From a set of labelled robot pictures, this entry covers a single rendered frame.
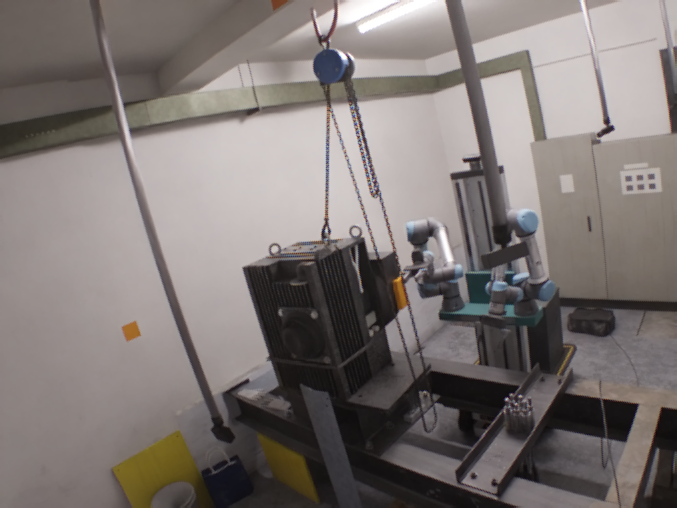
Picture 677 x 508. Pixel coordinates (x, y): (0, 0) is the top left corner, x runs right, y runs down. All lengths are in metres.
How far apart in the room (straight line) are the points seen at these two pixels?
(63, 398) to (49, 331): 0.39
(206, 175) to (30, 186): 1.15
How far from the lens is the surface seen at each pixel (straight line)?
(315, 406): 2.13
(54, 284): 2.69
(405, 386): 2.24
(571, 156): 4.44
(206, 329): 3.09
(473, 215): 2.84
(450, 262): 2.40
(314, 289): 2.00
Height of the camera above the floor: 2.05
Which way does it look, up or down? 12 degrees down
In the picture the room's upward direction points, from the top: 14 degrees counter-clockwise
